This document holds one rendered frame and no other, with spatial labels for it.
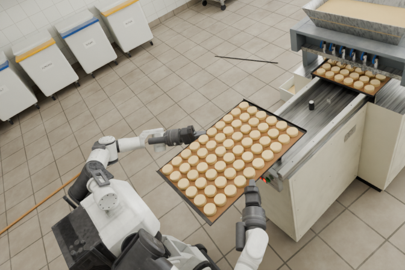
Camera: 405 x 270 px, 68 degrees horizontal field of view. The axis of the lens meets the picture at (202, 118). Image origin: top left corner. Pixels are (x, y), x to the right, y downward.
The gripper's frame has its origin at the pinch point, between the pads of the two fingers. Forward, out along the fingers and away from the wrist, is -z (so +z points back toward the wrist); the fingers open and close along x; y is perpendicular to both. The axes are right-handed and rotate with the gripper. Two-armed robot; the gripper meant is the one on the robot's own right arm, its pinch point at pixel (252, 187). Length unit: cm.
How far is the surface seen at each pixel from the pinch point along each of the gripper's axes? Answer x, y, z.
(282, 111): -20, -17, -63
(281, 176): -19.7, -11.7, -17.2
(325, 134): -20, -36, -41
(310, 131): -26, -30, -49
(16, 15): -1, 317, -303
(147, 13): -84, 179, -412
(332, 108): -26, -45, -65
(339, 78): -18, -52, -81
